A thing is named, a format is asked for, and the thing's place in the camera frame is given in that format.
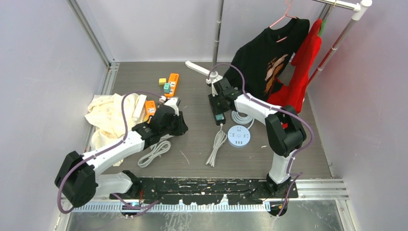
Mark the teal adapter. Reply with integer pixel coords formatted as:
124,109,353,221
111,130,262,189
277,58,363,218
215,114,224,121
163,83,171,94

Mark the orange power strip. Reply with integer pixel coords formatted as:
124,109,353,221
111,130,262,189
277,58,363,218
165,73,179,98
144,100,156,122

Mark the round blue power socket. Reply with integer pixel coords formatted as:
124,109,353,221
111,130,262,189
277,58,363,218
227,125,251,148

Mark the yellow adapter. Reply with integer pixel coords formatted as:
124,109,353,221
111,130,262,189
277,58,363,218
158,78,167,85

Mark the black power strip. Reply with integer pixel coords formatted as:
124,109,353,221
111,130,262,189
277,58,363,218
213,113,226,126

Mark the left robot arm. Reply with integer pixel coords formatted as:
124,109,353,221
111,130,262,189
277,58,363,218
54,105,188,214

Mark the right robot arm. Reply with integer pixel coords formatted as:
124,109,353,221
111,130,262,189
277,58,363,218
206,77,306,198

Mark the cream cloth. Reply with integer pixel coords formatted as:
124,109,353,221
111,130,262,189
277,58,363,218
85,93,141,150

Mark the black hanging garment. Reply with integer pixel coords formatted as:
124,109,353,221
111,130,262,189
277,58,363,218
223,18,310,101

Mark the red hanging garment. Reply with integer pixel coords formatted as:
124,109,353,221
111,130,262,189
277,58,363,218
267,19,323,113

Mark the white clothes rack stand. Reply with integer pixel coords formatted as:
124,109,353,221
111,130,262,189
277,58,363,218
185,0,224,83

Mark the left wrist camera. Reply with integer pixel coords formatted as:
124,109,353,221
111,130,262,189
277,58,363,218
164,97,180,116

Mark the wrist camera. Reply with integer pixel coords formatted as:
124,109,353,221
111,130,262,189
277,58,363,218
205,75,223,96
164,97,180,116

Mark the white bundled cable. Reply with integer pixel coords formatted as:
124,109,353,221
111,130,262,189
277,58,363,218
138,140,172,168

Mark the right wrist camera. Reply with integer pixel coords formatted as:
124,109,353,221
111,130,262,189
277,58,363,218
205,75,223,96

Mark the grey cable of black strip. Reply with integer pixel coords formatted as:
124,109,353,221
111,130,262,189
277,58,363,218
205,124,228,168

